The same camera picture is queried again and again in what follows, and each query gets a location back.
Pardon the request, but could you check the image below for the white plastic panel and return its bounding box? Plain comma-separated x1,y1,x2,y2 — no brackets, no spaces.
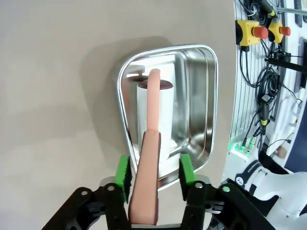
266,91,304,156

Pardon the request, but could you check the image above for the large yellow emergency stop button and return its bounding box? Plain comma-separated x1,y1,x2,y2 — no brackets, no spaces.
236,20,269,47

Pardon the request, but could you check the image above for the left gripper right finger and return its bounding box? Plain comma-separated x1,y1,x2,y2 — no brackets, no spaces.
178,153,274,230

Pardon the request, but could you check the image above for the black mounting bar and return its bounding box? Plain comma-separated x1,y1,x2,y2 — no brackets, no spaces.
264,57,307,72

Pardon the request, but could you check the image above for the black emergency stop cable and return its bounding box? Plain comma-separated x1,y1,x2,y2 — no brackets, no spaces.
240,45,259,88

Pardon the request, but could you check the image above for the stainless steel rectangular container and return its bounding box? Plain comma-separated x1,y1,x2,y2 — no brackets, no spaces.
116,44,219,192

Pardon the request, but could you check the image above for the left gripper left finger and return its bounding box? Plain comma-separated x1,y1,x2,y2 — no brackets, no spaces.
45,155,134,230

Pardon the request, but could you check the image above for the small yellow emergency stop button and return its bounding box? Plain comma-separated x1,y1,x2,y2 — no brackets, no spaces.
268,18,291,44

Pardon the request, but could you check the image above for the black cable with adapter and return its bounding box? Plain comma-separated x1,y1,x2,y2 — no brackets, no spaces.
257,67,280,135

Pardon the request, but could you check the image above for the pink spatula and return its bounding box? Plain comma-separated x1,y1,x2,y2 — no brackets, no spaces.
128,69,174,227

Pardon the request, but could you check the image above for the aluminium table frame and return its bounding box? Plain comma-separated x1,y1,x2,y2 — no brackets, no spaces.
230,0,267,154

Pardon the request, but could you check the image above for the black coiled cable bundle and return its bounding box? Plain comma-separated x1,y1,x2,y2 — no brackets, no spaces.
244,0,276,24

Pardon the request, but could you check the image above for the dark blue cabinet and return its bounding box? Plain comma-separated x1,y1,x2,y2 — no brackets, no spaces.
285,94,307,172

